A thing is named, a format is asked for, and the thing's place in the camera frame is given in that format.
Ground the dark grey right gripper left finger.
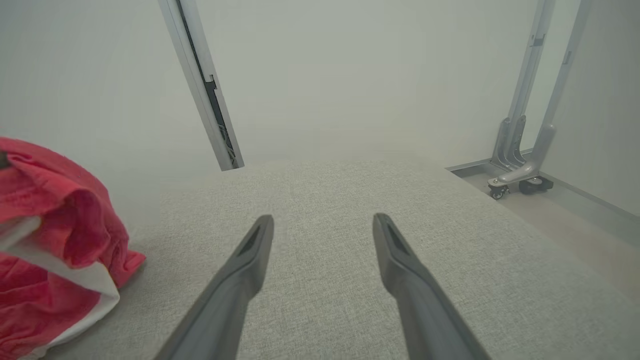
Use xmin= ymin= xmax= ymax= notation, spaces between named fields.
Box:
xmin=152 ymin=215 xmax=275 ymax=360

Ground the grey partition base rail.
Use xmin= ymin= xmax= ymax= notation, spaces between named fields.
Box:
xmin=446 ymin=159 xmax=640 ymax=236

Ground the grey partition post bracket foot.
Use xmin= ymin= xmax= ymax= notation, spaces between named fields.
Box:
xmin=490 ymin=0 xmax=557 ymax=171

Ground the red white basketball jersey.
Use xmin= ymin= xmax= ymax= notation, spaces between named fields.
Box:
xmin=0 ymin=137 xmax=147 ymax=360

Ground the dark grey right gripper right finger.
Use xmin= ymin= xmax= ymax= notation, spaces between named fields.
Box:
xmin=372 ymin=213 xmax=493 ymax=360

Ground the grey double partition post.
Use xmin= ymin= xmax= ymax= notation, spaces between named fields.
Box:
xmin=158 ymin=0 xmax=245 ymax=172

